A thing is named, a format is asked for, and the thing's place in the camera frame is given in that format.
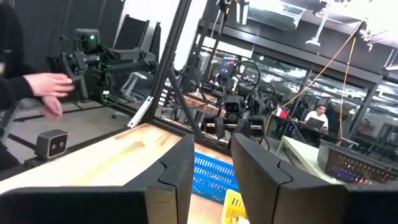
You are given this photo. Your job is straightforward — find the yellow plastic basket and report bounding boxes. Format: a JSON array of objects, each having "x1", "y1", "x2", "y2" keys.
[{"x1": 220, "y1": 189, "x2": 249, "y2": 224}]

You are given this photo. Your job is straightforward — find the person's hand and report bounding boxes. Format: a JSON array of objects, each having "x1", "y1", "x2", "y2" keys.
[
  {"x1": 39, "y1": 95, "x2": 63, "y2": 121},
  {"x1": 24, "y1": 72, "x2": 76, "y2": 98}
]

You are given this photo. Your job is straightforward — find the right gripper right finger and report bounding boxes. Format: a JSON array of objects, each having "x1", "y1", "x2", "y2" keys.
[{"x1": 230, "y1": 133, "x2": 351, "y2": 224}]

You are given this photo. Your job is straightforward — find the black aluminium rig frame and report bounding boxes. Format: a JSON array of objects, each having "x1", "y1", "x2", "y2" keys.
[{"x1": 0, "y1": 0, "x2": 239, "y2": 183}]

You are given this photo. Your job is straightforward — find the grey open laptop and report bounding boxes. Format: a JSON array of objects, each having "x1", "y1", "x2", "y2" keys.
[{"x1": 305, "y1": 117, "x2": 326, "y2": 132}]

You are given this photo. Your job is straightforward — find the blue plastic basket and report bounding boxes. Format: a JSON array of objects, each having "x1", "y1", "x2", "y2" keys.
[{"x1": 192, "y1": 151, "x2": 241, "y2": 205}]

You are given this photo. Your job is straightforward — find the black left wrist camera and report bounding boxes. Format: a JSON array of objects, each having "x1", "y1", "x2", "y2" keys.
[{"x1": 223, "y1": 95, "x2": 245, "y2": 115}]

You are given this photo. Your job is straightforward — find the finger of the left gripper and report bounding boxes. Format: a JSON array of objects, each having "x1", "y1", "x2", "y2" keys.
[
  {"x1": 233, "y1": 118, "x2": 252, "y2": 138},
  {"x1": 213, "y1": 116, "x2": 226, "y2": 141}
]

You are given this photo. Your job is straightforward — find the person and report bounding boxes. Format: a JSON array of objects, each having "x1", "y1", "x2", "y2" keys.
[
  {"x1": 0, "y1": 2, "x2": 40, "y2": 172},
  {"x1": 303, "y1": 104, "x2": 330, "y2": 133}
]

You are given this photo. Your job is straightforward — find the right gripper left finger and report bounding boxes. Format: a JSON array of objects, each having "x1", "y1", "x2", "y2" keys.
[{"x1": 123, "y1": 133, "x2": 196, "y2": 224}]

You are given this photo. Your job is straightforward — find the orange hanging cable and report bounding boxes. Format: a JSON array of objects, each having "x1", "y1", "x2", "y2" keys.
[{"x1": 263, "y1": 20, "x2": 365, "y2": 146}]

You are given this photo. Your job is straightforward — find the black plastic basket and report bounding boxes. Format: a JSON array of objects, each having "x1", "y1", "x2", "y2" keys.
[{"x1": 316, "y1": 139, "x2": 398, "y2": 185}]

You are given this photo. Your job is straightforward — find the red box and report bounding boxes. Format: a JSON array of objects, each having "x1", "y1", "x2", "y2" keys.
[{"x1": 275, "y1": 107, "x2": 290, "y2": 119}]

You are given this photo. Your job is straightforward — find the grey stereo camera box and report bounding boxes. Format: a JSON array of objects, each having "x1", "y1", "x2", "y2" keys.
[{"x1": 33, "y1": 129, "x2": 70, "y2": 161}]

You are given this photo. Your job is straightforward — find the silver aluminium bracket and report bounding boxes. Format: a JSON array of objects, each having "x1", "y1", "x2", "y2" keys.
[{"x1": 126, "y1": 95, "x2": 154, "y2": 129}]

